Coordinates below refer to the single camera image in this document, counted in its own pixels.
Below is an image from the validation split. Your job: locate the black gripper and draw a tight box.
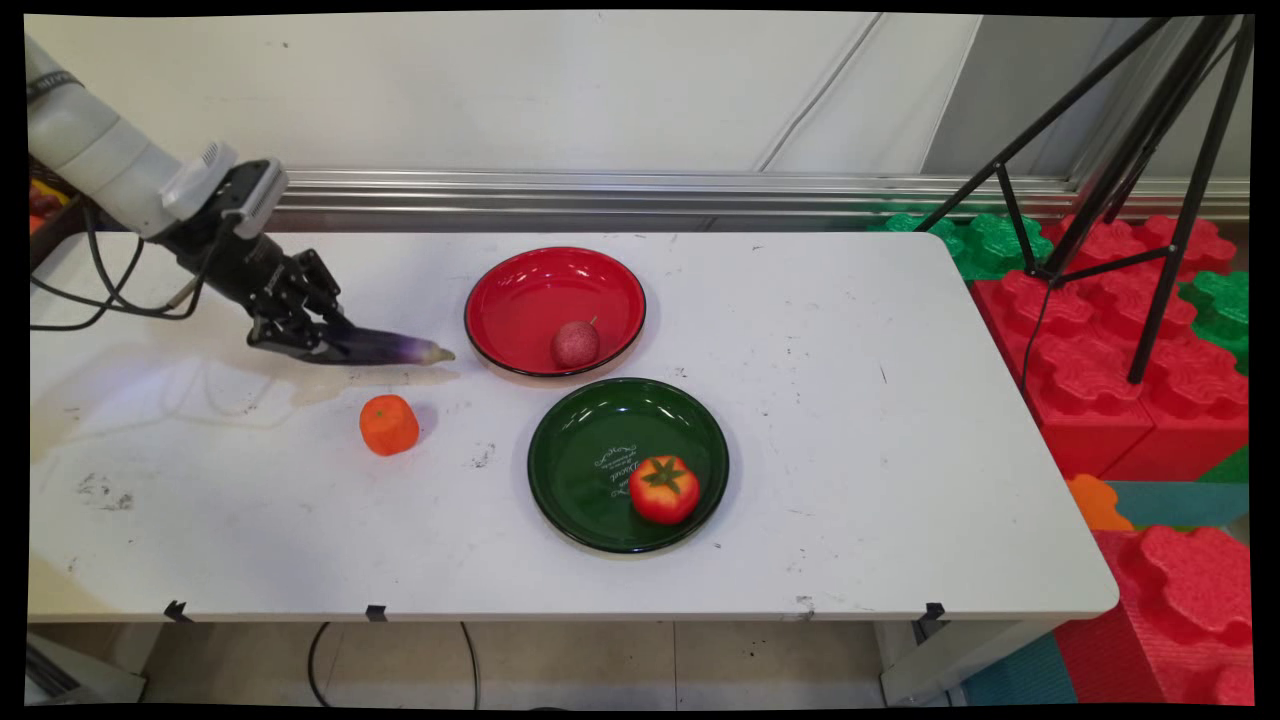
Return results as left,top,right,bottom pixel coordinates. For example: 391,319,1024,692
178,235,346,356

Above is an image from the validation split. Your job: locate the orange foam block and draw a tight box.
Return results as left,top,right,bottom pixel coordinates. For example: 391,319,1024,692
1064,473,1136,532

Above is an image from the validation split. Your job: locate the red toy tomato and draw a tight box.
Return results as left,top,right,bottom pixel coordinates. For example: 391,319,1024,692
628,455,701,526

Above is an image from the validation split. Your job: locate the pink round toy fruit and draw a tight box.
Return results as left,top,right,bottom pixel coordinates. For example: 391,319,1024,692
551,317,602,370

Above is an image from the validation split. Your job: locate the orange toy persimmon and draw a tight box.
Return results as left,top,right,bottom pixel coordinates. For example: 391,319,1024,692
359,394,421,458

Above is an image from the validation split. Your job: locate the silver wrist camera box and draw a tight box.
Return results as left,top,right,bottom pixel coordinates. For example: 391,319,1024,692
215,158,289,241

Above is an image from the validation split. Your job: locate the purple toy eggplant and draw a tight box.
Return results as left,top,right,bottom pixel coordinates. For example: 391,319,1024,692
300,322,456,367

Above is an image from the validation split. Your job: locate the aluminium wall rail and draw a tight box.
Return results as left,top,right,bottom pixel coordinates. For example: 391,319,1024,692
270,168,1251,233

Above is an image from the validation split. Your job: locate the black tripod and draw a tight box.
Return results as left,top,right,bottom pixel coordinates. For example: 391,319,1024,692
915,15,1256,386

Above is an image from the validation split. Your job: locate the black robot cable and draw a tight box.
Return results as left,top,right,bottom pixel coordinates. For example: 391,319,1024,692
30,238,146,333
85,205,231,321

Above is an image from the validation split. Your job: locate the grey metal table foot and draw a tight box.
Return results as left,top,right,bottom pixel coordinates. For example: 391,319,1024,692
25,633,147,706

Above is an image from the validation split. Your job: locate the green foam block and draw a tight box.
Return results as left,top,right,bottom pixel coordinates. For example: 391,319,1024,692
868,210,1053,282
1178,270,1251,376

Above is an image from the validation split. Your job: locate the large red foam block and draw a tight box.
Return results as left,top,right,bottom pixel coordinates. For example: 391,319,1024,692
1053,525,1256,707

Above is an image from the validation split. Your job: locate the teal foam mat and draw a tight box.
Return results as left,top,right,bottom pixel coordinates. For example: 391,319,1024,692
1105,480,1251,531

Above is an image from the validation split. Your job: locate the white table leg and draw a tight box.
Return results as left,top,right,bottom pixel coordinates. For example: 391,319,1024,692
878,620,1063,707

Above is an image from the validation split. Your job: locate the brown basket with toys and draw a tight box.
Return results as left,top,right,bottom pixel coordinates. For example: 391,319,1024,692
28,168,76,239

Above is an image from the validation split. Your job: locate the dark green plate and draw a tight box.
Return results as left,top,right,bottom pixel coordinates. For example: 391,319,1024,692
527,377,730,555

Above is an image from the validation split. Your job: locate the red plate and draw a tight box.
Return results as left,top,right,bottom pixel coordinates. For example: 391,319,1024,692
464,246,648,379

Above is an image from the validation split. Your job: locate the black floor cable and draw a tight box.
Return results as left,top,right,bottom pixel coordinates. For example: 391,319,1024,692
459,622,482,709
306,622,337,707

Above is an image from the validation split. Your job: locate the white finned wrist module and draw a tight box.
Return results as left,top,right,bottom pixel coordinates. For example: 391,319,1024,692
160,140,239,221

